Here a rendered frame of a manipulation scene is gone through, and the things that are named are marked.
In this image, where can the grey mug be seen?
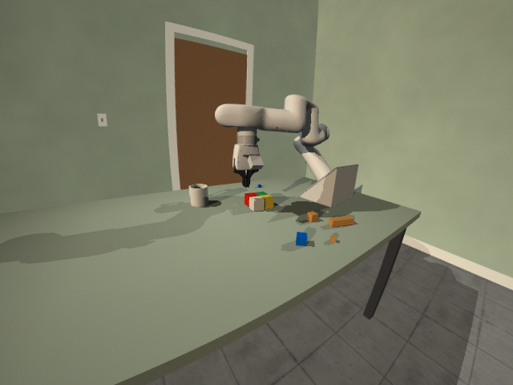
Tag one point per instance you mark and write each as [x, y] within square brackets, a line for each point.
[199, 197]

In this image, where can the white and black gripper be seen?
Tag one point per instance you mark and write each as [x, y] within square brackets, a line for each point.
[242, 162]

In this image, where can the red cube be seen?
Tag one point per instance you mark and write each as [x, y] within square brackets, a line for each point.
[247, 196]

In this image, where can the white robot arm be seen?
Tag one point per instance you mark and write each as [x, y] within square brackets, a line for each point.
[291, 119]

